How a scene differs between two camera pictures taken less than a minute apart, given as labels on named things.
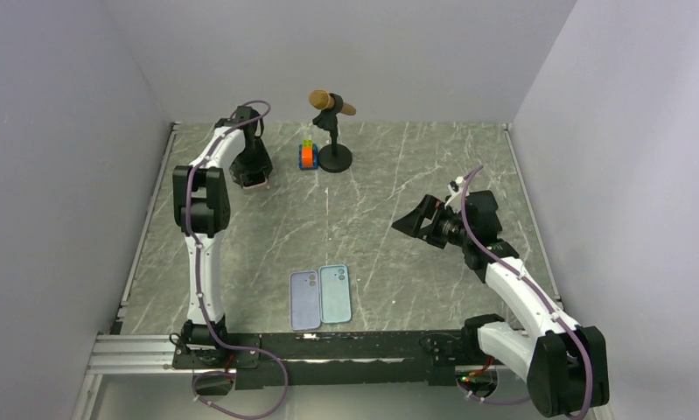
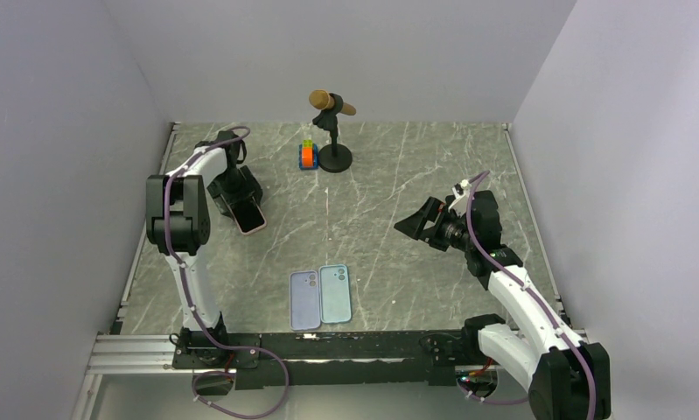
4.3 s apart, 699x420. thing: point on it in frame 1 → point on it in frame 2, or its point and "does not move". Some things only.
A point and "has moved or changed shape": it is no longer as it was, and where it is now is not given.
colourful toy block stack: x=308 y=156 does not move
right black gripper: x=430 y=208 does not move
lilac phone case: x=304 y=308 does not move
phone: x=251 y=180 has moved or changed shape
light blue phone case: x=334 y=297 does not move
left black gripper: x=262 y=163 → x=250 y=188
